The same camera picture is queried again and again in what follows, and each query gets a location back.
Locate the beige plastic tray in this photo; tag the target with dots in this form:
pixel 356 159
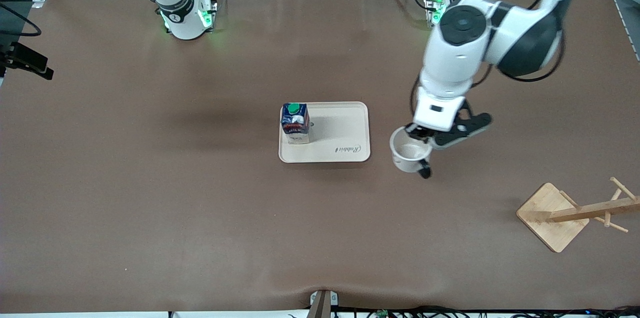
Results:
pixel 330 143

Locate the blue milk carton green cap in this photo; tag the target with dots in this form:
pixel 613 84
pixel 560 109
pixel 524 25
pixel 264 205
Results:
pixel 295 125

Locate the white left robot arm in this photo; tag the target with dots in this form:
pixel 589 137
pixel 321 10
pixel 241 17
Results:
pixel 455 63

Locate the wooden cup rack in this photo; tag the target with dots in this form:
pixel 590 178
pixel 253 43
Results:
pixel 550 218

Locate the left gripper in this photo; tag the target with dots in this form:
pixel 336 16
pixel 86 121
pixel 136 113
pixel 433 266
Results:
pixel 416 132

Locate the metal table edge bracket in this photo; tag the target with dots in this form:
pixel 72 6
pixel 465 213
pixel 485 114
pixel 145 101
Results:
pixel 322 305

